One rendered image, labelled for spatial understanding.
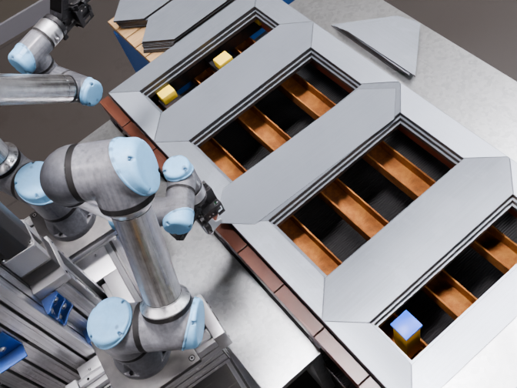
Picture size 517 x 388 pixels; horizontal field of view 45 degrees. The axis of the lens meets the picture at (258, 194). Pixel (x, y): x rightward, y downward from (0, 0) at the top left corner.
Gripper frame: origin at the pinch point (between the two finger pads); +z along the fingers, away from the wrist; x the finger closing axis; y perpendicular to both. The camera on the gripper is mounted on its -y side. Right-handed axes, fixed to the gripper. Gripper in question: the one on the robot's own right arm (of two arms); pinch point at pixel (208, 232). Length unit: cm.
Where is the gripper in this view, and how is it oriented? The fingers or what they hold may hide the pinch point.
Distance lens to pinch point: 190.7
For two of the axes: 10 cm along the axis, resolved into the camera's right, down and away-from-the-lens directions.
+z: 2.1, 5.0, 8.4
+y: 7.4, -6.4, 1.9
